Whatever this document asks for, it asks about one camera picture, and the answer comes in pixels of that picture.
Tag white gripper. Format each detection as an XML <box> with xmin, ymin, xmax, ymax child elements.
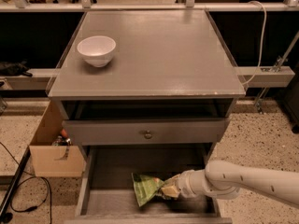
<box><xmin>161</xmin><ymin>170</ymin><xmax>203</xmax><ymax>199</ymax></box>

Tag green jalapeno chip bag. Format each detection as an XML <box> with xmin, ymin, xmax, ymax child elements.
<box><xmin>132</xmin><ymin>174</ymin><xmax>171</xmax><ymax>207</ymax></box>

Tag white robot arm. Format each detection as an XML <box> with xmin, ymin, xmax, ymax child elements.
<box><xmin>161</xmin><ymin>161</ymin><xmax>299</xmax><ymax>208</ymax></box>

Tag round metal drawer knob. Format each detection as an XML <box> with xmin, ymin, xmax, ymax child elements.
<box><xmin>144</xmin><ymin>131</ymin><xmax>152</xmax><ymax>139</ymax></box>

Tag closed grey top drawer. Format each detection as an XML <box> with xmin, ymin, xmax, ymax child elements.
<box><xmin>63</xmin><ymin>119</ymin><xmax>229</xmax><ymax>146</ymax></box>

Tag open grey middle drawer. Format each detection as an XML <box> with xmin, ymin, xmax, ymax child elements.
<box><xmin>64</xmin><ymin>144</ymin><xmax>233</xmax><ymax>224</ymax></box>

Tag grey wooden drawer cabinet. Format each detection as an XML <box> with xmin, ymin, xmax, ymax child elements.
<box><xmin>46</xmin><ymin>8</ymin><xmax>247</xmax><ymax>224</ymax></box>

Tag items inside cardboard box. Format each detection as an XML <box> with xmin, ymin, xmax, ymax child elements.
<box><xmin>52</xmin><ymin>129</ymin><xmax>72</xmax><ymax>146</ymax></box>

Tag cardboard box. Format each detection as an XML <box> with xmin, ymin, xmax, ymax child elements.
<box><xmin>29</xmin><ymin>102</ymin><xmax>85</xmax><ymax>177</ymax></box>

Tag white bowl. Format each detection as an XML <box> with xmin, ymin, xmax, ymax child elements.
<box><xmin>77</xmin><ymin>35</ymin><xmax>116</xmax><ymax>67</ymax></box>

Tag black cloth bundle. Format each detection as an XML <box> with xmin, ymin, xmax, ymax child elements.
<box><xmin>0</xmin><ymin>61</ymin><xmax>33</xmax><ymax>77</ymax></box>

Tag black floor cable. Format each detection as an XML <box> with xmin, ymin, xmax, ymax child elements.
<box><xmin>0</xmin><ymin>141</ymin><xmax>53</xmax><ymax>224</ymax></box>

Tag white hanging cable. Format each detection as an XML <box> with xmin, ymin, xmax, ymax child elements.
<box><xmin>241</xmin><ymin>0</ymin><xmax>268</xmax><ymax>87</ymax></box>

